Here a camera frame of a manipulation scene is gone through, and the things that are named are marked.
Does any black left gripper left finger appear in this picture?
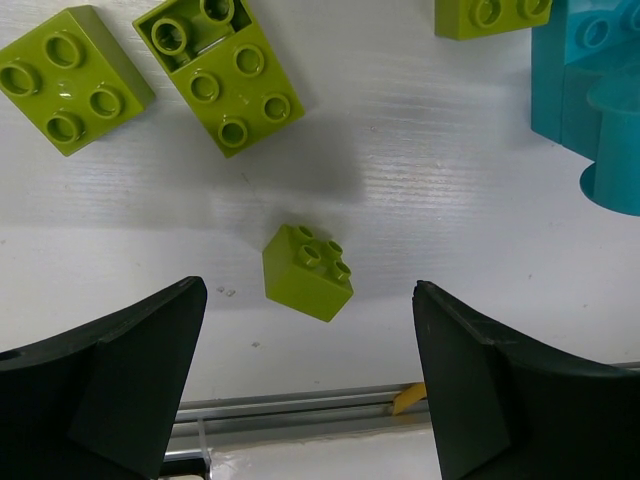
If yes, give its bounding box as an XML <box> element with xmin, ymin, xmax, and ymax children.
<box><xmin>1</xmin><ymin>276</ymin><xmax>207</xmax><ymax>479</ymax></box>

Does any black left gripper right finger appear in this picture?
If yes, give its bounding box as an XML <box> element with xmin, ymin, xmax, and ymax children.
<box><xmin>412</xmin><ymin>281</ymin><xmax>639</xmax><ymax>479</ymax></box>

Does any small green lego cube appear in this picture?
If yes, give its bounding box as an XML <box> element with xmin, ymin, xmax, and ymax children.
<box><xmin>262</xmin><ymin>224</ymin><xmax>354</xmax><ymax>323</ymax></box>

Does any teal lego piece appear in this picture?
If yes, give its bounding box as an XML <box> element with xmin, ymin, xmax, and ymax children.
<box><xmin>531</xmin><ymin>1</ymin><xmax>639</xmax><ymax>216</ymax></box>

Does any green long lego brick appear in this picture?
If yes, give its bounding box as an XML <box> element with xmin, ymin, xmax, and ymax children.
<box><xmin>133</xmin><ymin>0</ymin><xmax>305</xmax><ymax>158</ymax></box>

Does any green lego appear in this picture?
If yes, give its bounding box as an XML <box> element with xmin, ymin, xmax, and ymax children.
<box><xmin>434</xmin><ymin>0</ymin><xmax>552</xmax><ymax>41</ymax></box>

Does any front aluminium rail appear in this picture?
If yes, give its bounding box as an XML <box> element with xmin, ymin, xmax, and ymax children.
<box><xmin>165</xmin><ymin>385</ymin><xmax>430</xmax><ymax>463</ymax></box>

